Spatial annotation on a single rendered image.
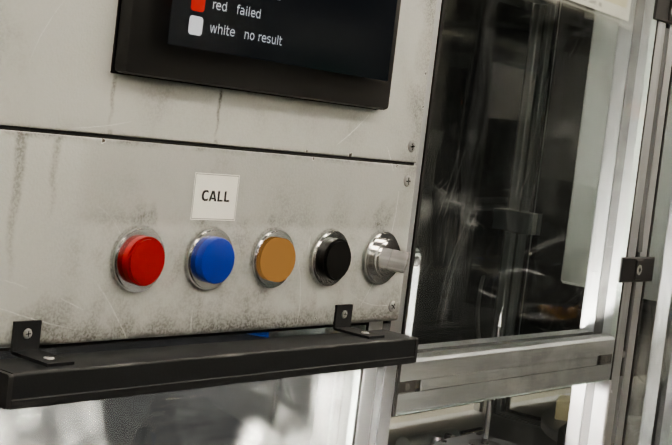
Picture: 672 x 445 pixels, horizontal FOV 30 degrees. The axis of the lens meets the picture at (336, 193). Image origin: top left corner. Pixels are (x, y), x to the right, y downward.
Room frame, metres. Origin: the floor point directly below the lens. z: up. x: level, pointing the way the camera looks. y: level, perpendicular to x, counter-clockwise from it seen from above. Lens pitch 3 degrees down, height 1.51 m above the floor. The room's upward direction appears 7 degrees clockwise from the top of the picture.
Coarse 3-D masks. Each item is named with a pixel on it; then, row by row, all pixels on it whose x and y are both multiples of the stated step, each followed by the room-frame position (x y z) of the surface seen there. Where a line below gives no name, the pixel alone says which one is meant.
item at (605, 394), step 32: (640, 160) 1.28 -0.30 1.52; (416, 192) 0.99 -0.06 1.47; (640, 192) 1.28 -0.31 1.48; (640, 256) 1.30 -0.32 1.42; (640, 288) 1.30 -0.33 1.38; (384, 384) 0.98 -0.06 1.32; (608, 384) 1.28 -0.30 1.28; (384, 416) 0.98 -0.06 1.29; (576, 416) 1.30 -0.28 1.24; (608, 416) 1.28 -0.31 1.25
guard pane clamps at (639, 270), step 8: (656, 0) 1.26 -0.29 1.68; (664, 0) 1.27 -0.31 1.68; (656, 8) 1.26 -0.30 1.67; (664, 8) 1.28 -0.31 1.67; (656, 16) 1.26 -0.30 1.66; (664, 16) 1.28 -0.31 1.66; (624, 264) 1.26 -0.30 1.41; (632, 264) 1.28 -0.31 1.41; (640, 264) 1.29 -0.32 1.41; (648, 264) 1.31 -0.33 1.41; (624, 272) 1.27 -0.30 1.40; (632, 272) 1.28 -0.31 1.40; (640, 272) 1.29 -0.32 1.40; (648, 272) 1.31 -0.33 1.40; (624, 280) 1.27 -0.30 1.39; (632, 280) 1.28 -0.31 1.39; (640, 280) 1.30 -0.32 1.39; (648, 280) 1.31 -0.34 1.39
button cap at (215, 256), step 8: (208, 240) 0.79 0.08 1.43; (216, 240) 0.79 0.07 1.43; (224, 240) 0.80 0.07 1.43; (200, 248) 0.79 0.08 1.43; (208, 248) 0.79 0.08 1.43; (216, 248) 0.79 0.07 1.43; (224, 248) 0.80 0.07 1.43; (232, 248) 0.80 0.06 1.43; (200, 256) 0.79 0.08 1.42; (208, 256) 0.79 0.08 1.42; (216, 256) 0.79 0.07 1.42; (224, 256) 0.80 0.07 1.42; (232, 256) 0.80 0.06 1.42; (200, 264) 0.79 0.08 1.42; (208, 264) 0.79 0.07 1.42; (216, 264) 0.79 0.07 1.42; (224, 264) 0.80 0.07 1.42; (232, 264) 0.81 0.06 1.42; (200, 272) 0.79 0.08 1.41; (208, 272) 0.79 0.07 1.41; (216, 272) 0.79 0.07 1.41; (224, 272) 0.80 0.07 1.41; (208, 280) 0.79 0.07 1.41; (216, 280) 0.80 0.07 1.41
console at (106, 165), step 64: (0, 0) 0.67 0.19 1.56; (64, 0) 0.70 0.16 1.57; (128, 0) 0.72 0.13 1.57; (0, 64) 0.67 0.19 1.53; (64, 64) 0.70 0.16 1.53; (128, 64) 0.72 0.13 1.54; (192, 64) 0.76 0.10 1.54; (256, 64) 0.80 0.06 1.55; (0, 128) 0.68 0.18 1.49; (64, 128) 0.71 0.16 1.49; (128, 128) 0.74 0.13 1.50; (192, 128) 0.78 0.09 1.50; (256, 128) 0.83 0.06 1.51; (320, 128) 0.88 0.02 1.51; (384, 128) 0.93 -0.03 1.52; (0, 192) 0.68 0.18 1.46; (64, 192) 0.71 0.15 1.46; (128, 192) 0.75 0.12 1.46; (192, 192) 0.79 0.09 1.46; (256, 192) 0.83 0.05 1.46; (320, 192) 0.88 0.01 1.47; (384, 192) 0.94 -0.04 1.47; (0, 256) 0.68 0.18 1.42; (64, 256) 0.71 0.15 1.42; (128, 256) 0.74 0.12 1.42; (192, 256) 0.79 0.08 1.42; (256, 256) 0.83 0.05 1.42; (320, 256) 0.88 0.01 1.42; (384, 256) 0.93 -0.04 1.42; (0, 320) 0.68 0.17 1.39; (64, 320) 0.72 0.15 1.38; (128, 320) 0.76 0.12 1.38; (192, 320) 0.80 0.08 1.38; (256, 320) 0.84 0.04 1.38; (320, 320) 0.89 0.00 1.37; (384, 320) 0.95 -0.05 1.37
